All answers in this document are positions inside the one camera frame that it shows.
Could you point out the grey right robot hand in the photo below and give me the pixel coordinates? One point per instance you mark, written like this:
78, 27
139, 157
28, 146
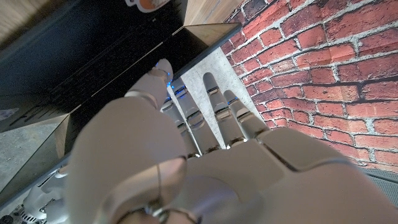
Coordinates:
40, 202

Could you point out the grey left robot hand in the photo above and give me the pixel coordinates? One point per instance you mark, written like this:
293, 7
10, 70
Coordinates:
248, 186

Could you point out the black laptop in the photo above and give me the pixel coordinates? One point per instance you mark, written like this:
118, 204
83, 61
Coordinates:
77, 46

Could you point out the red brick print backdrop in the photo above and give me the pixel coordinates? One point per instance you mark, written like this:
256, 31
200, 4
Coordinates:
311, 62

